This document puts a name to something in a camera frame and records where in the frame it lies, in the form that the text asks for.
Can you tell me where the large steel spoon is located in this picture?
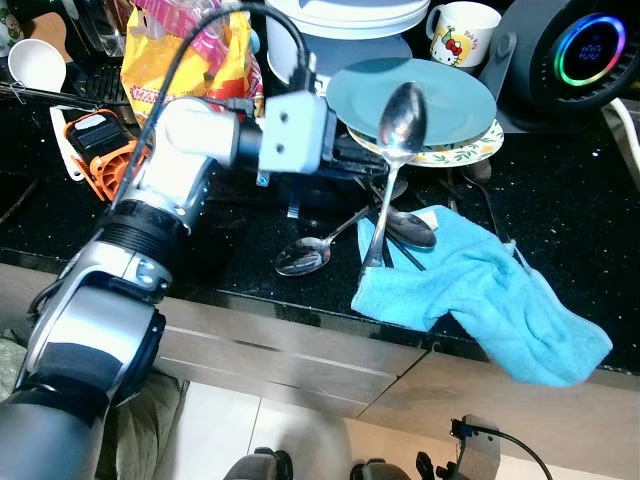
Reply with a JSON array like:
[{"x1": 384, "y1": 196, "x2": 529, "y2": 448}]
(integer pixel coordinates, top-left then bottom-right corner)
[{"x1": 362, "y1": 82, "x2": 429, "y2": 269}]

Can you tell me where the teal plate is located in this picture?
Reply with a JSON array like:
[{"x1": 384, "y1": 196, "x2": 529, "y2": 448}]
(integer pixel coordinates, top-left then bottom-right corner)
[{"x1": 327, "y1": 57, "x2": 498, "y2": 149}]

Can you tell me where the white plate with lemon print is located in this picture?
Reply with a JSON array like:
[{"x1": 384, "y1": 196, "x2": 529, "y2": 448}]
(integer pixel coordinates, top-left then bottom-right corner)
[{"x1": 345, "y1": 120, "x2": 504, "y2": 167}]

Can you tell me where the blue terry towel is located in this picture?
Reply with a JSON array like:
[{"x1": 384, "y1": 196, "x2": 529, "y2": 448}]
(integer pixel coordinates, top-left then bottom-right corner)
[{"x1": 352, "y1": 205, "x2": 613, "y2": 388}]

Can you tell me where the robot right leg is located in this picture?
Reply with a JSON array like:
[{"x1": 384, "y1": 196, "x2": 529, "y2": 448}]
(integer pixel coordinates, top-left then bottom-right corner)
[{"x1": 350, "y1": 458, "x2": 416, "y2": 480}]

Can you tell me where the robot leg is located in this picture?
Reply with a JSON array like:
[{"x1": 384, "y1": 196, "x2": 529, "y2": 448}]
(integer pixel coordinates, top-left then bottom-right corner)
[
  {"x1": 222, "y1": 450, "x2": 296, "y2": 480},
  {"x1": 350, "y1": 458, "x2": 416, "y2": 480}
]

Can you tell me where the wide grey cabinet door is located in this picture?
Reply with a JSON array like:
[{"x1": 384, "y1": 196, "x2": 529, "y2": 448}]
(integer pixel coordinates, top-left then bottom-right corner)
[{"x1": 360, "y1": 348, "x2": 640, "y2": 479}]

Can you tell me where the white rice cooker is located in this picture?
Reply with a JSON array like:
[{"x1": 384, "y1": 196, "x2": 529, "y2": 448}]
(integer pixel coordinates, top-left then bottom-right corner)
[{"x1": 265, "y1": 0, "x2": 431, "y2": 86}]

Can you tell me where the white cartoon mug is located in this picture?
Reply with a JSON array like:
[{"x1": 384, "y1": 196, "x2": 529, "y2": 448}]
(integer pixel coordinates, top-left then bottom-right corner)
[{"x1": 425, "y1": 1, "x2": 503, "y2": 69}]

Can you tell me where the robot left leg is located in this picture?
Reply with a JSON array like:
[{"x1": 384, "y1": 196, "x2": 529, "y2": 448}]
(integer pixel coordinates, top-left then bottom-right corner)
[{"x1": 222, "y1": 450, "x2": 296, "y2": 480}]

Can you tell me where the pink striped plastic bag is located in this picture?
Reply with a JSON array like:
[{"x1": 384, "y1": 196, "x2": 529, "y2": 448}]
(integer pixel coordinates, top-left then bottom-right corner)
[{"x1": 130, "y1": 0, "x2": 251, "y2": 71}]

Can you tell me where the orange and black device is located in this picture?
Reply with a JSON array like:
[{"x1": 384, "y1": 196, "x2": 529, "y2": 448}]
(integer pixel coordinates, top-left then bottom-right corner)
[{"x1": 50, "y1": 108, "x2": 141, "y2": 201}]

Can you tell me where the green woven sack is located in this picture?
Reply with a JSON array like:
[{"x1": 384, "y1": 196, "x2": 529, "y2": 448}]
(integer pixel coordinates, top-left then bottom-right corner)
[{"x1": 0, "y1": 330, "x2": 189, "y2": 480}]

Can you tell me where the small white cup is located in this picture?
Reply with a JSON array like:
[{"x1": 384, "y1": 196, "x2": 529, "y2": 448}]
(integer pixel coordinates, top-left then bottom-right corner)
[{"x1": 8, "y1": 38, "x2": 68, "y2": 93}]

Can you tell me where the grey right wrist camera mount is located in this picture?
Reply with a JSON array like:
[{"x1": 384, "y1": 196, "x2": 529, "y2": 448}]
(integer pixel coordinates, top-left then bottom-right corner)
[{"x1": 452, "y1": 415, "x2": 501, "y2": 480}]

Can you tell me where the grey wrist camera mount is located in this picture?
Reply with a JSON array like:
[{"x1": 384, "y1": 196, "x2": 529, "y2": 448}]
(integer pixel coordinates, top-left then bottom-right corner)
[
  {"x1": 452, "y1": 415, "x2": 501, "y2": 480},
  {"x1": 258, "y1": 90, "x2": 336, "y2": 177}
]

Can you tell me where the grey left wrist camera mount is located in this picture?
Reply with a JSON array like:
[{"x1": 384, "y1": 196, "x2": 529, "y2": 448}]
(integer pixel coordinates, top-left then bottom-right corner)
[{"x1": 258, "y1": 90, "x2": 336, "y2": 177}]

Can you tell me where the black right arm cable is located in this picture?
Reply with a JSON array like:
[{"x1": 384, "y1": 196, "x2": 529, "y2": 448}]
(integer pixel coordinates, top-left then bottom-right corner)
[{"x1": 468, "y1": 425, "x2": 553, "y2": 480}]

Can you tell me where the round appliance with rainbow ring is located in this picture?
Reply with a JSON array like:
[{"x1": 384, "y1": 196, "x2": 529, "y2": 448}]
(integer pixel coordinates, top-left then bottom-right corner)
[{"x1": 480, "y1": 0, "x2": 640, "y2": 133}]

